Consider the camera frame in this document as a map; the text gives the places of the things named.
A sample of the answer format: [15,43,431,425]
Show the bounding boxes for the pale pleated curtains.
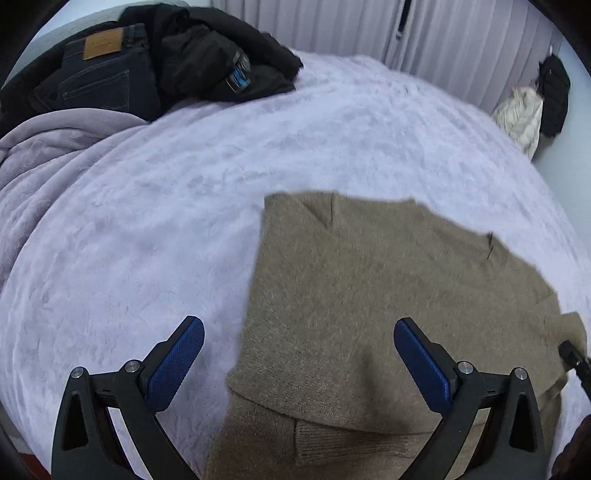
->
[210,0,555,116]

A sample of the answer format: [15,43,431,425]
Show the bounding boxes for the dark blue jeans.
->
[28,23,162,123]

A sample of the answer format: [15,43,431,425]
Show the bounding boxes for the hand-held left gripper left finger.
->
[50,315,205,480]

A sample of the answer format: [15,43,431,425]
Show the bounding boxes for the black hanging coat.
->
[538,54,572,138]

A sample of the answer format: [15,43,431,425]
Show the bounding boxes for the person's right forearm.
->
[551,413,591,480]

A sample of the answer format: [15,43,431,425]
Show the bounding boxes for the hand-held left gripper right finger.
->
[393,317,552,480]

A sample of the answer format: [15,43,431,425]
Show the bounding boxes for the black jacket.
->
[117,2,304,104]

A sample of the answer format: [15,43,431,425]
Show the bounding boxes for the lavender plush bed blanket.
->
[0,48,591,480]

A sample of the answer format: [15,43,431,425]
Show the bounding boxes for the tan knit sweater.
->
[203,190,588,480]

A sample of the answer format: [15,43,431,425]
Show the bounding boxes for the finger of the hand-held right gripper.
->
[558,340,591,393]

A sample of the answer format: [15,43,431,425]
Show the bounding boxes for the cream puffer jacket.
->
[492,85,544,160]

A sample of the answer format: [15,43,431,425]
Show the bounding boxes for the crumpled mauve fleece blanket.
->
[0,108,153,282]

